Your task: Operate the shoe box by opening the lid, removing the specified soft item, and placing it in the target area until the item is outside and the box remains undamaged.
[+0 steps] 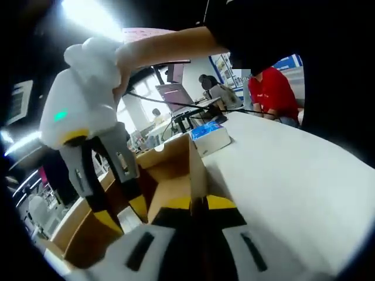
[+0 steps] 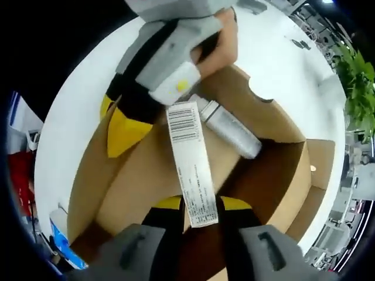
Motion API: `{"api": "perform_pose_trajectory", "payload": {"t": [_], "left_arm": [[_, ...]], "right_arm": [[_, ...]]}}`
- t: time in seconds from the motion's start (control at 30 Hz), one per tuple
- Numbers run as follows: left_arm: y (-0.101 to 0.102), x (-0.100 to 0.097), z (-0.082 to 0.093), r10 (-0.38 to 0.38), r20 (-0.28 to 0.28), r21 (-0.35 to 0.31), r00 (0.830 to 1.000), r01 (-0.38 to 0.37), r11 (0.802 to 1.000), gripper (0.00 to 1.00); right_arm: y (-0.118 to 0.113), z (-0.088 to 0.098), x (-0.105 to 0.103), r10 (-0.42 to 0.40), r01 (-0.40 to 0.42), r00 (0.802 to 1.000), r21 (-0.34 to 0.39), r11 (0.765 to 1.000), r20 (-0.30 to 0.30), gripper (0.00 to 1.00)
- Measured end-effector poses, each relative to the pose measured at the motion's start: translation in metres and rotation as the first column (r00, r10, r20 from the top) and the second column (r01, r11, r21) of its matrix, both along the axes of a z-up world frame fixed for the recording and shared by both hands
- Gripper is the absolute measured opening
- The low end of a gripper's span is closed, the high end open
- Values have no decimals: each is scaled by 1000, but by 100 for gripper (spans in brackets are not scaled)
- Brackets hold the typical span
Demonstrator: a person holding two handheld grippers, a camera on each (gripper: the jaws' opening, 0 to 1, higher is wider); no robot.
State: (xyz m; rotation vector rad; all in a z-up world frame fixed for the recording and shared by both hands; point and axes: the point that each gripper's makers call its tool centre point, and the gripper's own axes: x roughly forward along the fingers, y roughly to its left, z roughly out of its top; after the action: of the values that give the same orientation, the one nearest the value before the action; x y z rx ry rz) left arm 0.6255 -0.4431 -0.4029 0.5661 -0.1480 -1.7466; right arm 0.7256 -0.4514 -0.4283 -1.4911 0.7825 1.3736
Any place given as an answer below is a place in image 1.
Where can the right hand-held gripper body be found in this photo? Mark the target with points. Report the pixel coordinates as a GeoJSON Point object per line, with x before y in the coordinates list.
{"type": "Point", "coordinates": [82, 102]}

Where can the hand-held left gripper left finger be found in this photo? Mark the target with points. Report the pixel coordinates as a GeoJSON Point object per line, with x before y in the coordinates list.
{"type": "Point", "coordinates": [158, 257]}

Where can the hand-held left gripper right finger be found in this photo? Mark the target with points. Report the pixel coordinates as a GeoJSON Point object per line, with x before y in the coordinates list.
{"type": "Point", "coordinates": [249, 254]}

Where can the white carton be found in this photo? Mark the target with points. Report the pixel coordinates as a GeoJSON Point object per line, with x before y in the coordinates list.
{"type": "Point", "coordinates": [130, 219]}

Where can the brown cardboard shoe box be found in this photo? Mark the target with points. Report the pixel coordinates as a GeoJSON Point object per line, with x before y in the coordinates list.
{"type": "Point", "coordinates": [175, 169]}

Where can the soft blue wet wipes pack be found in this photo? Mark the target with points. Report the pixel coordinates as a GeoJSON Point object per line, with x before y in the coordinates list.
{"type": "Point", "coordinates": [211, 137]}

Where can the person's right hand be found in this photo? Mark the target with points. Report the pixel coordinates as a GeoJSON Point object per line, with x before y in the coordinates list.
{"type": "Point", "coordinates": [129, 58]}

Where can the row of white office chairs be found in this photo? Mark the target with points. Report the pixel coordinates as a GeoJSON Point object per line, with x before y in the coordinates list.
{"type": "Point", "coordinates": [38, 207]}

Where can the ceiling air conditioner vent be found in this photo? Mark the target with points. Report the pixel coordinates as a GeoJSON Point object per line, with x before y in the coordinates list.
{"type": "Point", "coordinates": [19, 101]}

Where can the black tripod stand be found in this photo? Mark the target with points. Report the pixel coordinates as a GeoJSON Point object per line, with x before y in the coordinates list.
{"type": "Point", "coordinates": [178, 118]}

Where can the open laptop purple screen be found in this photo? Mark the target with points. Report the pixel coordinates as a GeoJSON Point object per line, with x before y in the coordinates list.
{"type": "Point", "coordinates": [173, 93]}

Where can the black table device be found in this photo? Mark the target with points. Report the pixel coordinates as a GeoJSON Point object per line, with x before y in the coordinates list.
{"type": "Point", "coordinates": [218, 117]}

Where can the dark wall monitor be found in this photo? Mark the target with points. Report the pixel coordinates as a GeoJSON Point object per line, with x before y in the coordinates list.
{"type": "Point", "coordinates": [175, 73]}

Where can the blue framed wall poster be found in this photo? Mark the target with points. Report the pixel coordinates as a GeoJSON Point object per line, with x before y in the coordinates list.
{"type": "Point", "coordinates": [224, 65]}

